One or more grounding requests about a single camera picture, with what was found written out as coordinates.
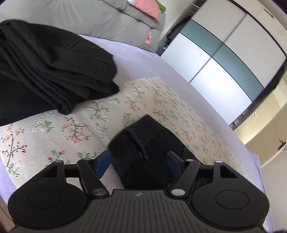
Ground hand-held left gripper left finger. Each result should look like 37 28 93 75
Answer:
40 150 112 198

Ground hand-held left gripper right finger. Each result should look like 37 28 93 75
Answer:
168 151 239 199

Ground dark blue denim pants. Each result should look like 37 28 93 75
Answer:
108 114 201 190

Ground floral printed blanket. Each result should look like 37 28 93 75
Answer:
0 77 251 191

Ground cream room door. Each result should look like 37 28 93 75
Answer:
245 125 287 167

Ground pile of black clothes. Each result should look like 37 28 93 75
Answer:
0 19 119 127

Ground white sliding door wardrobe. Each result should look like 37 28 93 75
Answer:
160 0 287 126

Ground dark hanging clothes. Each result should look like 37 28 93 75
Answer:
165 21 187 48

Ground grey padded headboard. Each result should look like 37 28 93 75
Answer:
0 0 167 54

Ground pink striped pillow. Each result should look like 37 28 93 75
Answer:
127 0 161 22

